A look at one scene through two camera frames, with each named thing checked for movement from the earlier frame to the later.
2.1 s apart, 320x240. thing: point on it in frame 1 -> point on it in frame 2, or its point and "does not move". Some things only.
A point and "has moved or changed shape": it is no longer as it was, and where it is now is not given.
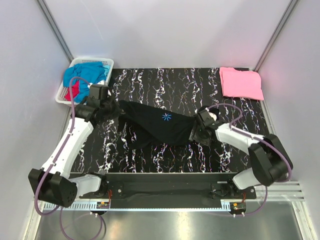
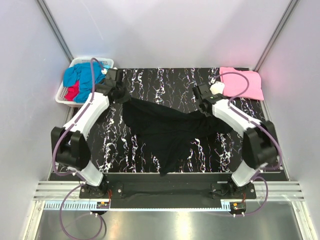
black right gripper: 194,133 -> 207,114
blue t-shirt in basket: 86,74 does not move
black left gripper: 109,98 -> 122,99
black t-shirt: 142,125 has moved or changed shape
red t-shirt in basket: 75,89 does not move
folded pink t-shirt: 241,84 does not move
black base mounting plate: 173,190 does not move
